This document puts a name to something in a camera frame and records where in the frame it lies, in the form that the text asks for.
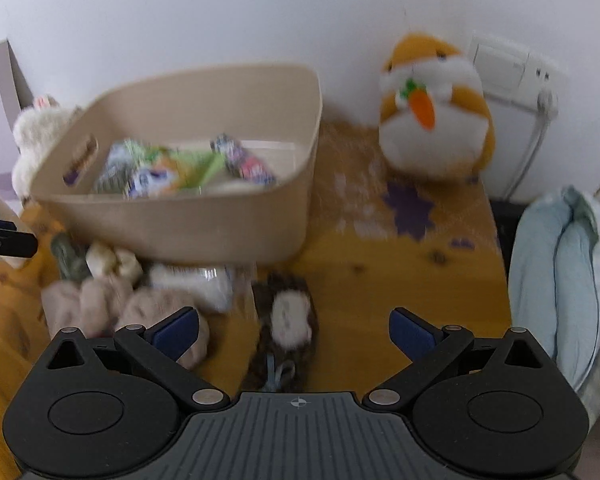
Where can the wooden desktop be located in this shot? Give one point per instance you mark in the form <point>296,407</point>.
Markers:
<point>360,280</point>

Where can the white wall socket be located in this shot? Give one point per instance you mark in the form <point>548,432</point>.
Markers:
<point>500,67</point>

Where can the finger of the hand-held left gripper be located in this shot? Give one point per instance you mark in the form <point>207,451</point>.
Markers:
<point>10,245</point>

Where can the orange hamster plush with carrot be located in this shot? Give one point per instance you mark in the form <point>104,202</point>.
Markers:
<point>430,150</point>

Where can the purple flower patterned mat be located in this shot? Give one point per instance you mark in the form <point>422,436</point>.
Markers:
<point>360,170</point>

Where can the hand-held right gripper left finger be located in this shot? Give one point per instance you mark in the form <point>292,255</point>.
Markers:
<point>177,332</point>

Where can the cream scrunchie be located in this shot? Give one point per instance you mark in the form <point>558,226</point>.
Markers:
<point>105,260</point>

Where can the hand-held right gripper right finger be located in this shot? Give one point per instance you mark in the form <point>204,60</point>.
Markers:
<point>410,332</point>

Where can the beige plastic basket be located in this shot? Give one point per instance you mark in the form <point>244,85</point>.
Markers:
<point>180,225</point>

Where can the white fluffy plush toy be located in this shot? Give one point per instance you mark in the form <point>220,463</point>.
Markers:
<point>35,135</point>

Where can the clear plastic bottle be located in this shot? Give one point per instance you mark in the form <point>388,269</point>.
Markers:
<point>190,280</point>

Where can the beige fluffy scrunchie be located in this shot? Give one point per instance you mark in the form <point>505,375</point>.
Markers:
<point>105,305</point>

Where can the silver green snack packet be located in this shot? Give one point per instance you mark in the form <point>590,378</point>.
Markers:
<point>115,165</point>

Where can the light blue pillow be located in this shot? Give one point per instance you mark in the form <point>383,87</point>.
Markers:
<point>540,270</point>

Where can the green scrunchie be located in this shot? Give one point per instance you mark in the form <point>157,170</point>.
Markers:
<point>70,260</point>

